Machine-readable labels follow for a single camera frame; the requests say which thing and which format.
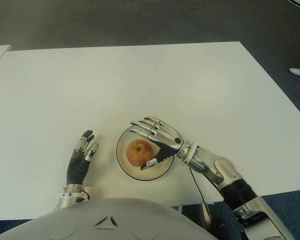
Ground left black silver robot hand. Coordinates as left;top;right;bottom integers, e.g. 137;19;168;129
65;129;99;186

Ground grey robot torso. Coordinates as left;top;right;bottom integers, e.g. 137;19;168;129
0;197;217;240

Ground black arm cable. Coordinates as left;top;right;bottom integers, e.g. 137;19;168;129
189;166;209;208

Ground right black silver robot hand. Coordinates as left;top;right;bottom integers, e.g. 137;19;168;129
129;116;185;171

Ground red yellow apple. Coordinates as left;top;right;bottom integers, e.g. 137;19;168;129
125;139;155;167

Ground white plate with black rim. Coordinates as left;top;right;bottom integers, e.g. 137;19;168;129
115;124;175;181

